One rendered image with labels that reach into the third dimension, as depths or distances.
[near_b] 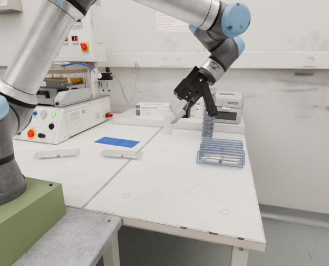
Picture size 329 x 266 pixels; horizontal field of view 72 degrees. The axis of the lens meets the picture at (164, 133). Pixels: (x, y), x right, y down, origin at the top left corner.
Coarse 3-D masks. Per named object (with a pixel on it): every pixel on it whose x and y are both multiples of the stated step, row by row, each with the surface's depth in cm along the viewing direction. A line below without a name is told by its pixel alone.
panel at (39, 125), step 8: (48, 112) 119; (56, 112) 118; (32, 120) 121; (40, 120) 120; (48, 120) 118; (56, 120) 117; (32, 128) 120; (40, 128) 119; (48, 128) 118; (16, 136) 123; (24, 136) 121; (48, 136) 117
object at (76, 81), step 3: (57, 75) 134; (60, 75) 134; (45, 78) 133; (48, 78) 133; (51, 78) 133; (54, 78) 133; (57, 78) 133; (60, 78) 133; (63, 78) 133; (66, 78) 133; (72, 78) 133; (75, 78) 134; (78, 78) 136; (81, 78) 139; (66, 81) 127; (72, 81) 132; (75, 81) 134; (78, 81) 136; (81, 81) 139; (75, 84) 134; (78, 84) 137
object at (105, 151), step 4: (104, 152) 101; (108, 152) 101; (112, 152) 101; (116, 152) 101; (120, 152) 101; (124, 152) 101; (128, 152) 101; (132, 152) 101; (136, 152) 101; (140, 152) 101
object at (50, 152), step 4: (36, 152) 101; (40, 152) 101; (44, 152) 101; (48, 152) 101; (52, 152) 101; (56, 152) 101; (60, 152) 101; (64, 152) 101; (68, 152) 101; (72, 152) 101; (76, 152) 101
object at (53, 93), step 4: (40, 88) 127; (52, 92) 125; (56, 92) 124; (36, 96) 126; (40, 96) 126; (44, 96) 126; (52, 96) 126; (40, 100) 120; (44, 100) 119; (48, 100) 119; (52, 100) 118; (52, 104) 121
